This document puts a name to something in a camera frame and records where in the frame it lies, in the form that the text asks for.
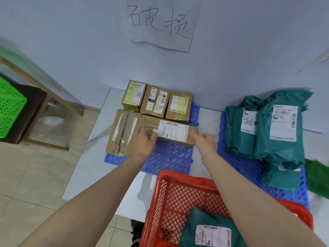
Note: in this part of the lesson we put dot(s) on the person's left hand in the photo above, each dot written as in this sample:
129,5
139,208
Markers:
140,146

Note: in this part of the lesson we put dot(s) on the person's right hand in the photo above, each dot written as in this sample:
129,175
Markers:
208,149

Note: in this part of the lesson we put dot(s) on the long cardboard box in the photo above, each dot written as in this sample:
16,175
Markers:
151,123

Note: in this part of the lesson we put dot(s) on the handwritten label teal mailer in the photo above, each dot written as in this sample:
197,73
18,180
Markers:
234,141

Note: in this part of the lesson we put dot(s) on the large taped cardboard box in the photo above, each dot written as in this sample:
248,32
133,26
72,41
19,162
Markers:
113,144

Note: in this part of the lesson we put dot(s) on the blue plastic pallet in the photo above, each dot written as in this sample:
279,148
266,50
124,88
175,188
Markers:
169,159
244,167

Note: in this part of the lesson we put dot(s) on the taped brown cardboard box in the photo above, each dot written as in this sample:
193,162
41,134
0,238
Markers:
145,110

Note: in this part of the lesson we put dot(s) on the red plastic basket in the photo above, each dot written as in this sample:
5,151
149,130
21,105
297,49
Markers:
180,177

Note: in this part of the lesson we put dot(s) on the yellow label cardboard box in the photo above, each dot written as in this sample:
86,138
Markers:
128,108

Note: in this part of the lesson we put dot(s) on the small cardboard box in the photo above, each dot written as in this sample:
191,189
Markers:
177,118

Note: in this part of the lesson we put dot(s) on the person's left forearm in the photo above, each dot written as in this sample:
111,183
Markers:
90,208

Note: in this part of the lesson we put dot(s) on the person's right forearm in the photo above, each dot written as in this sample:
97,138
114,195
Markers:
257,210

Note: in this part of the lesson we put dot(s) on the person's black left shoe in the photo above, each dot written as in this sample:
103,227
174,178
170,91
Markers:
136,231

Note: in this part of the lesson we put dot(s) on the green plastic basket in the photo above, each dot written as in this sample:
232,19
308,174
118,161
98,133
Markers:
10,113

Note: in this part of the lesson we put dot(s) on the wooden chair dark seat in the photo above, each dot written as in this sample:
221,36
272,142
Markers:
33,113

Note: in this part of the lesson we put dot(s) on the green cloth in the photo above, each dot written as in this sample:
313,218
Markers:
318,177

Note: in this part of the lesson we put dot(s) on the torn-edge paper wall sign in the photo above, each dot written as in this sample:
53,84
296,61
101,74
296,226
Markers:
154,41

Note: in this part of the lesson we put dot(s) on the straight-edge paper wall sign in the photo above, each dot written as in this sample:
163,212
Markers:
316,61

